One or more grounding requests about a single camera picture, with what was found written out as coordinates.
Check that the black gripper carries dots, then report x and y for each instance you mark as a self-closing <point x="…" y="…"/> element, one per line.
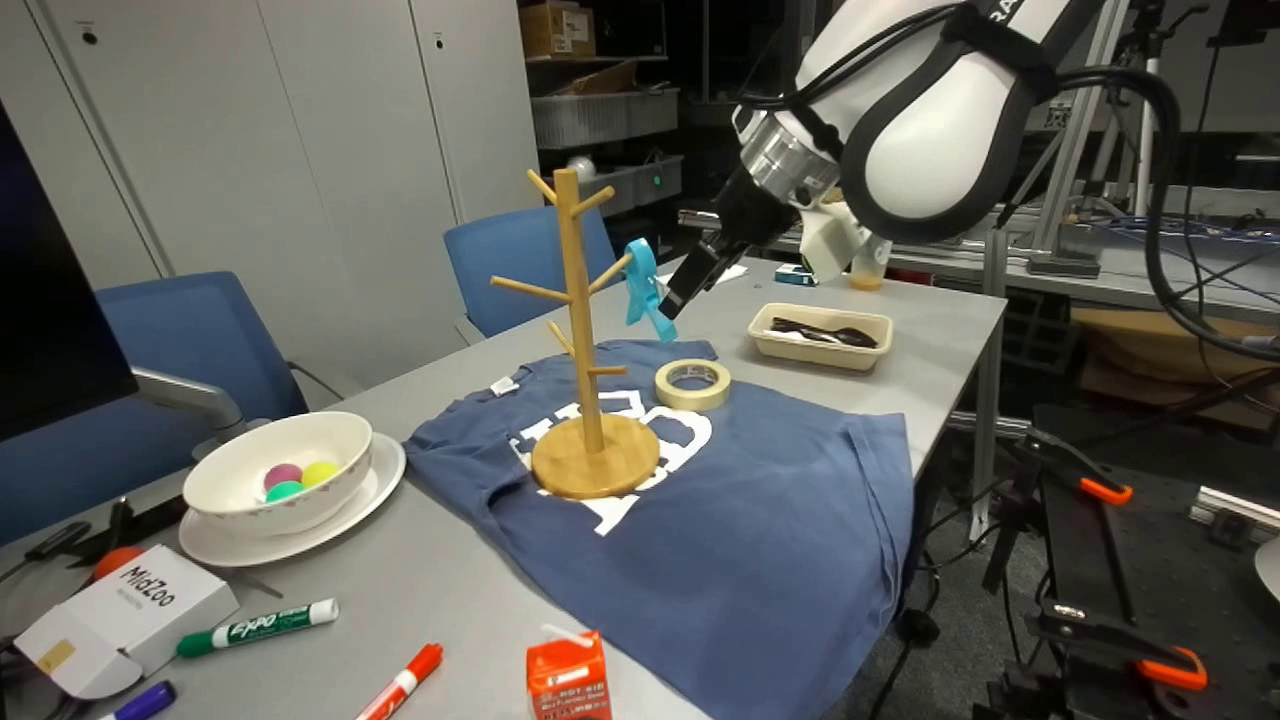
<point x="780" y="162"/>

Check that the beige masking tape roll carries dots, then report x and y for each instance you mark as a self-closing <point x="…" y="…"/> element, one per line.
<point x="694" y="397"/>

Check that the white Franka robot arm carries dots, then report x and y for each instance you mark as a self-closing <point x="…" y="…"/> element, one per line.
<point x="932" y="133"/>

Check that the wooden peg stand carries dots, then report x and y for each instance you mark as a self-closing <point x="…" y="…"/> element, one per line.
<point x="586" y="461"/>

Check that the small blue card box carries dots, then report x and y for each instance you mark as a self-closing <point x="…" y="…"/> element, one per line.
<point x="794" y="276"/>

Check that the beige plastic tray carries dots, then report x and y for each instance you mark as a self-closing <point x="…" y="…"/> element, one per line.
<point x="802" y="355"/>

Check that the black items in tray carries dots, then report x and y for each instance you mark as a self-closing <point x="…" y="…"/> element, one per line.
<point x="825" y="331"/>

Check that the metal storage shelf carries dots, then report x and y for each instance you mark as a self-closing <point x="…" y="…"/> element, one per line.
<point x="601" y="112"/>

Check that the blue chair back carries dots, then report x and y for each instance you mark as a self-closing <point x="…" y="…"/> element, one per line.
<point x="522" y="265"/>

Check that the clear plastic cup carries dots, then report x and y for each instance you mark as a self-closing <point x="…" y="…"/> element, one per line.
<point x="871" y="282"/>

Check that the blue printed t-shirt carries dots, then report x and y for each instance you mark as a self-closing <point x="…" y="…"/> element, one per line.
<point x="775" y="560"/>

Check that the white cabinet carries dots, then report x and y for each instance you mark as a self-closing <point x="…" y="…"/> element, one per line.
<point x="335" y="162"/>

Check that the white plate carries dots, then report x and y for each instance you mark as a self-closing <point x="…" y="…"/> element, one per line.
<point x="361" y="515"/>

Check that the yellow ball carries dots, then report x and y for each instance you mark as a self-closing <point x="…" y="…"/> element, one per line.
<point x="320" y="474"/>

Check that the orange small carton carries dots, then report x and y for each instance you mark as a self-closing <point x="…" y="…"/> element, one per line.
<point x="567" y="684"/>

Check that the pink ball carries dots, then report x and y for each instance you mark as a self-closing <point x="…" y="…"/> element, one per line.
<point x="283" y="474"/>

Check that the green ball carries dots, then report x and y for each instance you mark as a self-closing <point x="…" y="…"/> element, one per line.
<point x="286" y="494"/>

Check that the blue office chair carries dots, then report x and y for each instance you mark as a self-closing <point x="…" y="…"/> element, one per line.
<point x="201" y="341"/>

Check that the background workbench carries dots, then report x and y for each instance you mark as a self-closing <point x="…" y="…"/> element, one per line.
<point x="1200" y="265"/>

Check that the red marker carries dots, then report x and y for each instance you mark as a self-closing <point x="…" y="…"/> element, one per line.
<point x="406" y="678"/>

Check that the white bowl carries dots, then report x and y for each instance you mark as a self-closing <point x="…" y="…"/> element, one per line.
<point x="254" y="516"/>

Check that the green marker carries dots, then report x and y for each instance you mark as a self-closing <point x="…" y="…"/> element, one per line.
<point x="254" y="624"/>

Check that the black small tool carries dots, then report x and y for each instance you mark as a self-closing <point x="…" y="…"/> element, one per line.
<point x="124" y="522"/>

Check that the black monitor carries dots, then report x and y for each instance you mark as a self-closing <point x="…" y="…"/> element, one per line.
<point x="55" y="304"/>

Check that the white cardboard box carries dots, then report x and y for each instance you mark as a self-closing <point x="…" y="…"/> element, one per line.
<point x="147" y="603"/>

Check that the purple marker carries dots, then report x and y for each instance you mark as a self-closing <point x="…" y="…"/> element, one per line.
<point x="147" y="697"/>

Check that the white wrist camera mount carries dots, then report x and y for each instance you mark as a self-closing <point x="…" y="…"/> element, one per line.
<point x="833" y="242"/>

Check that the aluminium frame stand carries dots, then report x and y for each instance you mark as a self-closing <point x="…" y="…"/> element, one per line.
<point x="1075" y="146"/>

